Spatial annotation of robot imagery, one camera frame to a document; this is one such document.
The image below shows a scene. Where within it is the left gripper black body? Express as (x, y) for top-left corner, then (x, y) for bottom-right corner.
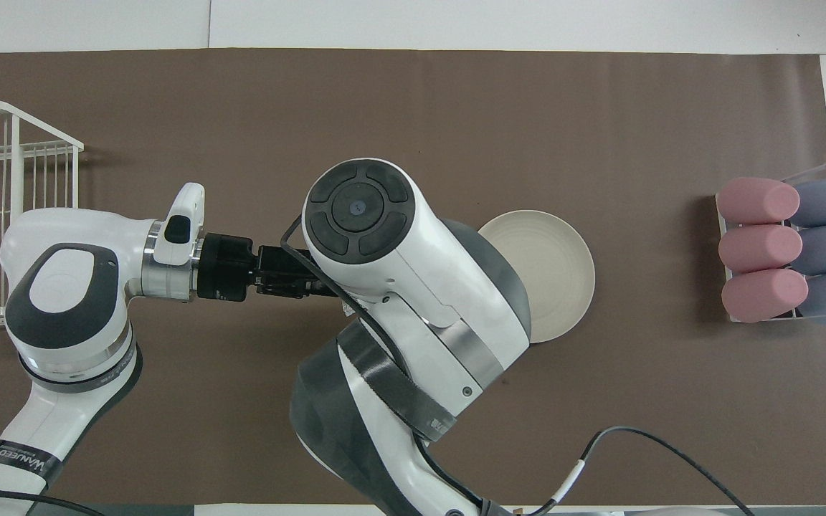
(196, 233), (300, 303)

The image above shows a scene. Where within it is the white round plate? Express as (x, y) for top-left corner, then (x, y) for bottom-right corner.
(478, 209), (596, 343)

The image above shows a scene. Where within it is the brown paper table mat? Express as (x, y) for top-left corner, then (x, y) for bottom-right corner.
(0, 48), (826, 506)

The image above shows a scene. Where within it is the pink plastic cup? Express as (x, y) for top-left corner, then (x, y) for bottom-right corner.
(721, 269), (810, 323)
(718, 224), (803, 274)
(716, 177), (801, 225)

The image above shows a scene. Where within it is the white wire dish rack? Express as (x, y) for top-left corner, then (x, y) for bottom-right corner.
(0, 100), (85, 328)

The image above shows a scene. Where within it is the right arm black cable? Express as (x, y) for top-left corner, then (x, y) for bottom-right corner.
(280, 219), (752, 516)

